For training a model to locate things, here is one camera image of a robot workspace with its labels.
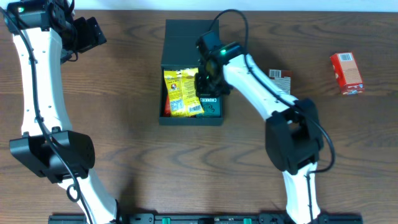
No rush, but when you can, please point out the dark green box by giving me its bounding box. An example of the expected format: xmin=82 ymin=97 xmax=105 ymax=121
xmin=159 ymin=19 xmax=224 ymax=126

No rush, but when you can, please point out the teal Chunkies cookie box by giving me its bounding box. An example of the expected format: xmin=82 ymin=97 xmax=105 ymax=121
xmin=197 ymin=97 xmax=222 ymax=118

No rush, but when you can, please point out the black mounting rail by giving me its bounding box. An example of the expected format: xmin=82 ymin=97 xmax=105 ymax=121
xmin=47 ymin=212 xmax=364 ymax=224

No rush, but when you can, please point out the red orange snack box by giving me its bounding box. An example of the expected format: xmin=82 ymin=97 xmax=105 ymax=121
xmin=330 ymin=52 xmax=364 ymax=95

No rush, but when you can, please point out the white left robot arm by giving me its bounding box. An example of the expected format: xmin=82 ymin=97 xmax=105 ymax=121
xmin=1 ymin=0 xmax=123 ymax=223

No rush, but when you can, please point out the brown Pocky box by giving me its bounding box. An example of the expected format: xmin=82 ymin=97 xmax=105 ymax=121
xmin=269 ymin=69 xmax=293 ymax=94

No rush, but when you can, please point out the yellow snack bag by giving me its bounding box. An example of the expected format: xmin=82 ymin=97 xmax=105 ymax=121
xmin=164 ymin=67 xmax=204 ymax=117

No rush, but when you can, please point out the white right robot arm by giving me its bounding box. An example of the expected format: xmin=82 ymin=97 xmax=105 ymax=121
xmin=195 ymin=31 xmax=323 ymax=223

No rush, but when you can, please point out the red snack bag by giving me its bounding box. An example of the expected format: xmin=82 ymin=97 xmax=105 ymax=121
xmin=163 ymin=96 xmax=171 ymax=117

